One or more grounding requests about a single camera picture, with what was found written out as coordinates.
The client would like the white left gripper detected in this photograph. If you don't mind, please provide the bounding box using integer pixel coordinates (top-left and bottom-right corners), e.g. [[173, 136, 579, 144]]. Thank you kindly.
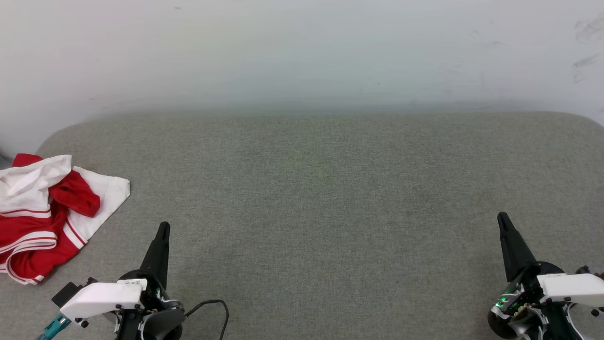
[[60, 222, 171, 320]]

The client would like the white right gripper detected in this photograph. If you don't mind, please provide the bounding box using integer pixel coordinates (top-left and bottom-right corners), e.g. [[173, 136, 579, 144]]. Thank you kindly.
[[493, 212, 604, 315]]

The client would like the red and white shirt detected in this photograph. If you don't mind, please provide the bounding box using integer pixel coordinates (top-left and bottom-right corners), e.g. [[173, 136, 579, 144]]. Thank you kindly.
[[0, 153, 131, 286]]

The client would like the teal cable connector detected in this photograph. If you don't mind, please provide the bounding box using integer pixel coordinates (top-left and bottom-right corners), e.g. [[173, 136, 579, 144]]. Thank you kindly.
[[37, 314, 72, 340]]

